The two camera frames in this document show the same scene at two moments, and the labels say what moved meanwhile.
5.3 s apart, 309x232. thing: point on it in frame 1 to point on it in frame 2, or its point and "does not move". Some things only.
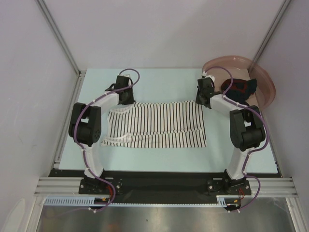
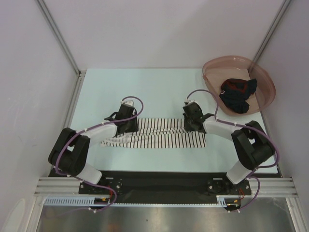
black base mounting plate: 162,186 does not move
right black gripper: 198,100 to 187,127
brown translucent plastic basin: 243,67 does not move
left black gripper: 131,100 to 134,128
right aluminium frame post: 271,30 does not move
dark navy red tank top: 240,90 does not move
